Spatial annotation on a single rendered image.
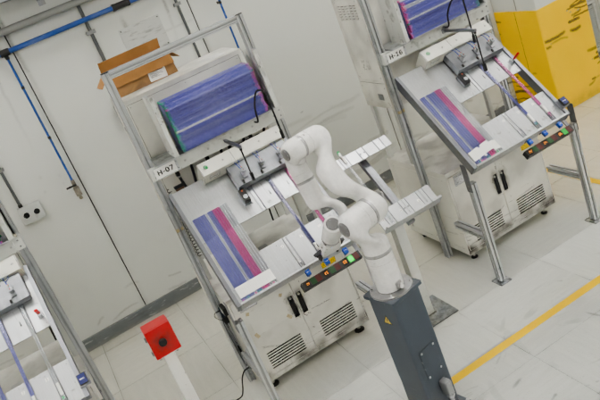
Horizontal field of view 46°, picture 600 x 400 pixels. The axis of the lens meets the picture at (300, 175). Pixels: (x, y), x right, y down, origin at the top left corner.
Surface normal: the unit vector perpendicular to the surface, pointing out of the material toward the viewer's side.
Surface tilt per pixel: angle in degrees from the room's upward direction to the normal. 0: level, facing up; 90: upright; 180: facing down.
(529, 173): 90
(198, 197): 44
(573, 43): 90
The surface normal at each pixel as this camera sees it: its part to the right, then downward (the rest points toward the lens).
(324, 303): 0.41, 0.18
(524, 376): -0.36, -0.87
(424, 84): 0.04, -0.50
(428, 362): 0.60, 0.07
